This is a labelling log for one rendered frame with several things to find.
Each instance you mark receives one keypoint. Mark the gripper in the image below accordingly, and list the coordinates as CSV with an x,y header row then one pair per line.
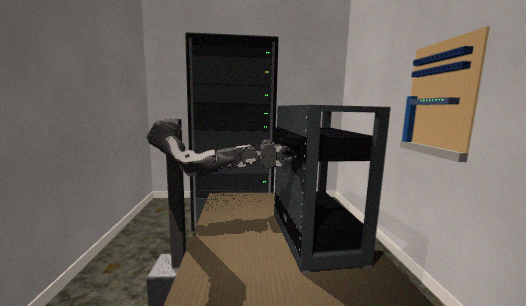
x,y
269,159

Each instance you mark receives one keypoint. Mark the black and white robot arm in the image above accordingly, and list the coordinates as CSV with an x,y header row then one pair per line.
x,y
163,136

